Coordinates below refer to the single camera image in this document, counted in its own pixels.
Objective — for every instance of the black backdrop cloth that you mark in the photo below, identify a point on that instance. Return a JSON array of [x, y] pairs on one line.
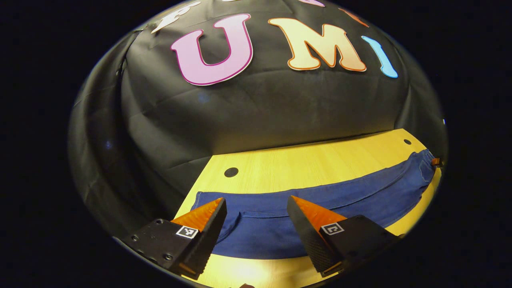
[[240, 116]]

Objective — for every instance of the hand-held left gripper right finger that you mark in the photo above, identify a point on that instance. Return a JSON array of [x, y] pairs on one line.
[[306, 234]]

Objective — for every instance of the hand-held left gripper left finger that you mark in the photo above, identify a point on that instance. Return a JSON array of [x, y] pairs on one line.
[[206, 236]]

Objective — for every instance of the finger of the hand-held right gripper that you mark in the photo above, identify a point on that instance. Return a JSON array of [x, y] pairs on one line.
[[436, 162]]

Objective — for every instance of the blue denim jeans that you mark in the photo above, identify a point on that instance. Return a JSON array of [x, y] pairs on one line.
[[264, 232]]

